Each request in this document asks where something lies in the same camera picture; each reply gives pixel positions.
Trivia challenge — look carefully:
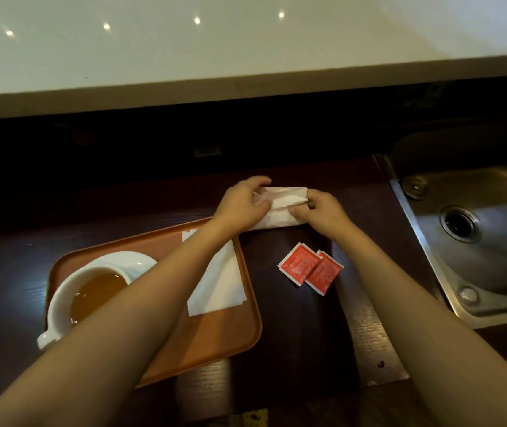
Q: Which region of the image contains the person's right hand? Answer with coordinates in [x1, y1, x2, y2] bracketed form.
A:
[288, 189, 355, 239]

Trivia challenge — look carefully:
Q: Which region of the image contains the person's left hand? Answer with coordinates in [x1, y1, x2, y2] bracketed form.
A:
[212, 175, 274, 231]

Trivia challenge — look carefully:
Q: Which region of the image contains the white paper napkin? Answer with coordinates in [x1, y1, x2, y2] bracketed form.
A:
[248, 187, 309, 231]
[182, 228, 248, 317]

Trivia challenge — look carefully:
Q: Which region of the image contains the person's right forearm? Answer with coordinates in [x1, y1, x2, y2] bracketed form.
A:
[329, 222, 507, 427]

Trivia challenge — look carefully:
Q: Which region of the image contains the person's left forearm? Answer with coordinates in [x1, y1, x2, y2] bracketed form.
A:
[0, 218, 243, 427]

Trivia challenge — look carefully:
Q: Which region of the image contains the red sauce packet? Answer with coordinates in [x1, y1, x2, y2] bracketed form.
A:
[303, 250, 345, 297]
[278, 242, 323, 287]

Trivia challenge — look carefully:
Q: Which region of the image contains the white flat paper napkin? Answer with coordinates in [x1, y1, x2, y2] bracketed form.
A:
[182, 228, 248, 317]

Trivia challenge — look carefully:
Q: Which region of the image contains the orange plastic tray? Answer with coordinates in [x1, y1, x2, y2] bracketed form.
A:
[43, 216, 264, 389]

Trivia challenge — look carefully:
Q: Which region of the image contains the white saucer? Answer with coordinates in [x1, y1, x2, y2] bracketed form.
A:
[85, 251, 159, 285]

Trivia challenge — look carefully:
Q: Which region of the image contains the stainless steel sink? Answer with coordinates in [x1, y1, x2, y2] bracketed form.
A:
[372, 124, 507, 330]

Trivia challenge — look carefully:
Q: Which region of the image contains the white cup with tea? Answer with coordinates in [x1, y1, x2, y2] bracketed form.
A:
[36, 263, 132, 351]

